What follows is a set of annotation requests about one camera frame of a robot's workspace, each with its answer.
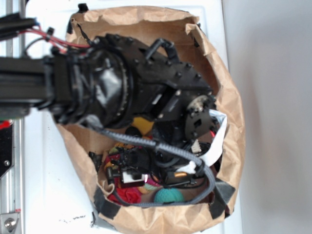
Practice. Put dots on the yellow sponge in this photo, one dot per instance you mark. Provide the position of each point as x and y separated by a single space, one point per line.
143 125

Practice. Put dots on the aluminium frame rail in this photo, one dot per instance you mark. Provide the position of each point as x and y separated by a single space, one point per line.
12 217

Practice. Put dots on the red cloth toy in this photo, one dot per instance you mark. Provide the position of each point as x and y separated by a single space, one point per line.
130 195

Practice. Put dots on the brown paper bag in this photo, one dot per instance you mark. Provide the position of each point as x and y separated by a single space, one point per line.
147 23

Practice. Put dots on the green rubber ball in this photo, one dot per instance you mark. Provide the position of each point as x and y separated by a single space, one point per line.
168 195

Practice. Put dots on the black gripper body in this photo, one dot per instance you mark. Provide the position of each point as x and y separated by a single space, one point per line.
180 118

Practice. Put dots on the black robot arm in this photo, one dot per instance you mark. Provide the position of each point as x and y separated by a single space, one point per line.
108 84

